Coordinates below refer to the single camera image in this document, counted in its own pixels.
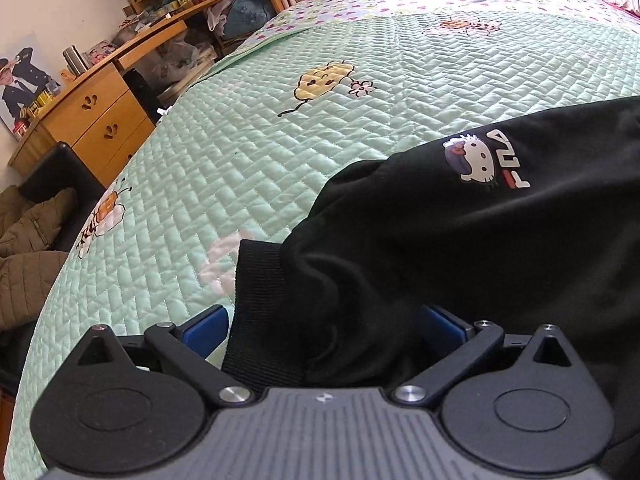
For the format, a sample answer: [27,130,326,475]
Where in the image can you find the olive padded jacket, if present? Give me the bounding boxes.
[0,185,81,333]

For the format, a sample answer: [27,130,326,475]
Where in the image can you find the steel tumbler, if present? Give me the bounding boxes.
[62,45,90,77]

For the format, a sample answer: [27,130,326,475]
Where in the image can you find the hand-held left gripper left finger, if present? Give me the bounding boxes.
[72,305,256,407]

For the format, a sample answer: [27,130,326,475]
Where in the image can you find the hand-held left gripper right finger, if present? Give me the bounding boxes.
[392,305,576,406]

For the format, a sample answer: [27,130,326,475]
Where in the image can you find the wooden desk with drawers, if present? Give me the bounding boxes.
[7,10,188,188]

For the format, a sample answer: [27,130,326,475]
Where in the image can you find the wall poster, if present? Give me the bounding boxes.
[0,32,63,143]

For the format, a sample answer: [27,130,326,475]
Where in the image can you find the green bee-print quilt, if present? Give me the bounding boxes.
[7,0,640,480]

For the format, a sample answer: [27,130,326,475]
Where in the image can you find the blue bag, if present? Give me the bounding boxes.
[220,0,277,41]

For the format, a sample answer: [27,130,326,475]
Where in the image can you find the black pants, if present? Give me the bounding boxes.
[222,95,640,461]

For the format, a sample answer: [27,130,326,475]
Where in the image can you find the clear plastic bag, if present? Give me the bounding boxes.
[145,35,216,91]

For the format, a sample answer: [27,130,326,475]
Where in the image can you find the small picture frame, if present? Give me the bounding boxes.
[82,40,118,64]

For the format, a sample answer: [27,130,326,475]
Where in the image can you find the black chair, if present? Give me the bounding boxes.
[17,141,108,253]

